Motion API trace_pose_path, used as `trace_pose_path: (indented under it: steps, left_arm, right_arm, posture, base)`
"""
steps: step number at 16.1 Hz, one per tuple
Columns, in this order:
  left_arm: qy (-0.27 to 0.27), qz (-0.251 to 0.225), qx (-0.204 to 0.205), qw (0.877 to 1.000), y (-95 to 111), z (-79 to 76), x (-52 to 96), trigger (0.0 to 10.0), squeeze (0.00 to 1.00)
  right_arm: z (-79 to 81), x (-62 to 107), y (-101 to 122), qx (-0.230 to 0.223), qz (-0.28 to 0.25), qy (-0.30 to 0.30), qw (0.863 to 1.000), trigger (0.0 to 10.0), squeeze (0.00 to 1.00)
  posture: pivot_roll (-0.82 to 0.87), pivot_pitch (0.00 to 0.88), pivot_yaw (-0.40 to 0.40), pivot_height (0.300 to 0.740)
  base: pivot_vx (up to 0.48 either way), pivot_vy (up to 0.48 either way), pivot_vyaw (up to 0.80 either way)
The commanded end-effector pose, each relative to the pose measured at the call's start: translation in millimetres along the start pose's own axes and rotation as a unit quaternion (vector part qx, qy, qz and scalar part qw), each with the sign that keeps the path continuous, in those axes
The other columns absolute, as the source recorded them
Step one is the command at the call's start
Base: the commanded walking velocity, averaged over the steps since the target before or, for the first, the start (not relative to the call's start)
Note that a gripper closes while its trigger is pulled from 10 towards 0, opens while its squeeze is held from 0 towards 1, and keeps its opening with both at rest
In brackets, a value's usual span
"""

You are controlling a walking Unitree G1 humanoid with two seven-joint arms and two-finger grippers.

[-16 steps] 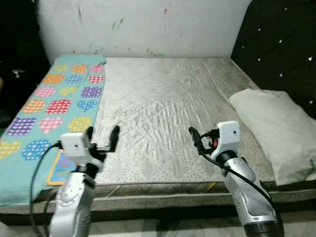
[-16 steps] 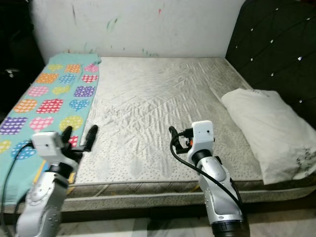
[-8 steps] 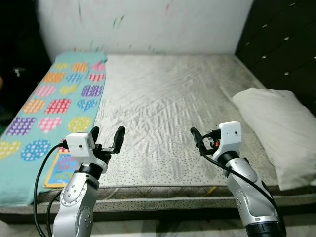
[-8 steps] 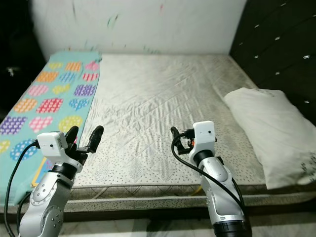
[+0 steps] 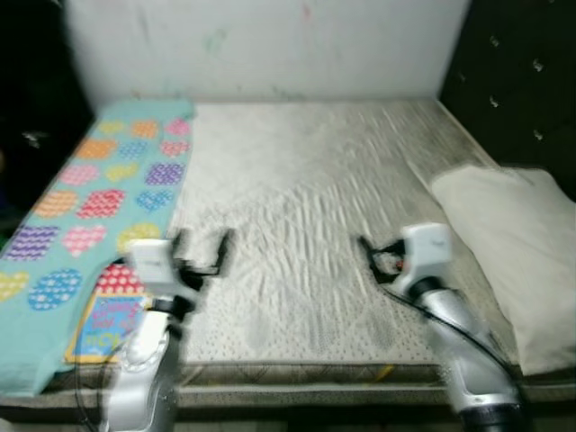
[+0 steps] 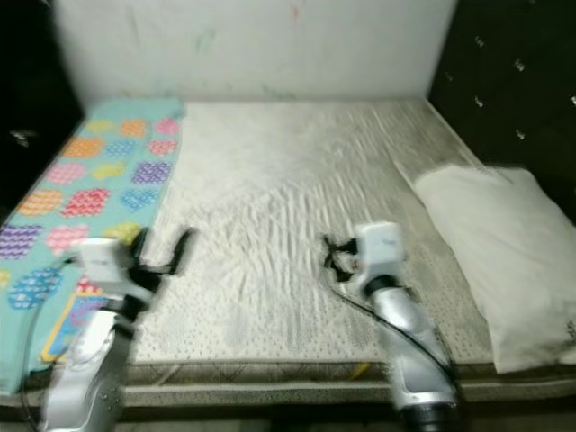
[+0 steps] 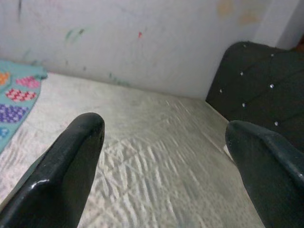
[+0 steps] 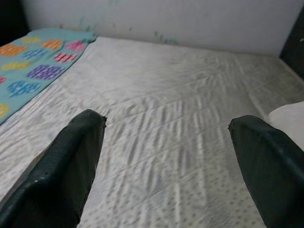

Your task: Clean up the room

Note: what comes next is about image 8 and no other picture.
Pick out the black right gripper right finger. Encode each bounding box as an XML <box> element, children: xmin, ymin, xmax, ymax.
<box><xmin>228</xmin><ymin>115</ymin><xmax>304</xmax><ymax>228</ymax></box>

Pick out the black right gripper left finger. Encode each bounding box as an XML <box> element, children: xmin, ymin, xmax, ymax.
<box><xmin>0</xmin><ymin>109</ymin><xmax>106</xmax><ymax>228</ymax></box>

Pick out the cream pillow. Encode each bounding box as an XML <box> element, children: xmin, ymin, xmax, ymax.
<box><xmin>267</xmin><ymin>101</ymin><xmax>304</xmax><ymax>152</ymax></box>

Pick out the teal blanket with coloured hearts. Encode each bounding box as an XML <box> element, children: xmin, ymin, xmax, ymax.
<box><xmin>0</xmin><ymin>28</ymin><xmax>97</xmax><ymax>125</ymax></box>

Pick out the black tufted headboard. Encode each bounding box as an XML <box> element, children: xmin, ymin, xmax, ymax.
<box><xmin>279</xmin><ymin>14</ymin><xmax>304</xmax><ymax>86</ymax></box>

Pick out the white quilted mattress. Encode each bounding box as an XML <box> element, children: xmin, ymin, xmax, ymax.
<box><xmin>0</xmin><ymin>35</ymin><xmax>304</xmax><ymax>228</ymax></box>

